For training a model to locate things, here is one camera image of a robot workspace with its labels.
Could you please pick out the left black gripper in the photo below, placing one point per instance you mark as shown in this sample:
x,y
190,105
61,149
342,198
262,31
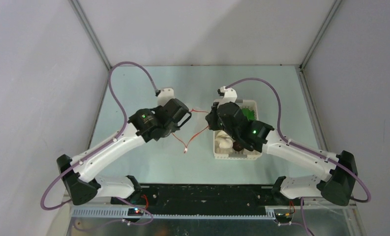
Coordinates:
x,y
175,127

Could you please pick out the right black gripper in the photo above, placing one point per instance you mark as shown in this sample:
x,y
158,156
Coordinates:
x,y
215,118

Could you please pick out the clear zip top bag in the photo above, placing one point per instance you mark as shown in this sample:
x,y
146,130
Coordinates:
x,y
193,136

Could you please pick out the green bok choy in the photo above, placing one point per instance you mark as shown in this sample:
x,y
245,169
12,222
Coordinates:
x,y
249,113

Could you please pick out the dark brown mushroom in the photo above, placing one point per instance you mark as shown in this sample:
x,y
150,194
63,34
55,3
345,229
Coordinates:
x,y
237,147

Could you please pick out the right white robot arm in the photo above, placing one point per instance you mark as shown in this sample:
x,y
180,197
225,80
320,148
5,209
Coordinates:
x,y
333,175

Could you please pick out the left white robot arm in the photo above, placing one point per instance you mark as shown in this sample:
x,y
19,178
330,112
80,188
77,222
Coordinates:
x,y
82,179

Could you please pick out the white plastic basket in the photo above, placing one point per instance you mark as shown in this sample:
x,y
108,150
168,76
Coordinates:
x,y
245,154

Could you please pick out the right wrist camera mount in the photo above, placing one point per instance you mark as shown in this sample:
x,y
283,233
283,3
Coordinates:
x,y
228,95

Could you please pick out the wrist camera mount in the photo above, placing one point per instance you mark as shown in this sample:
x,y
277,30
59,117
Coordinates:
x,y
164,95
228,95

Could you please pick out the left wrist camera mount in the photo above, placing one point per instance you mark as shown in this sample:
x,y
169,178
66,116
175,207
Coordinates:
x,y
164,95

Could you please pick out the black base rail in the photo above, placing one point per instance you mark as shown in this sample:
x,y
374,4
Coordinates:
x,y
209,199

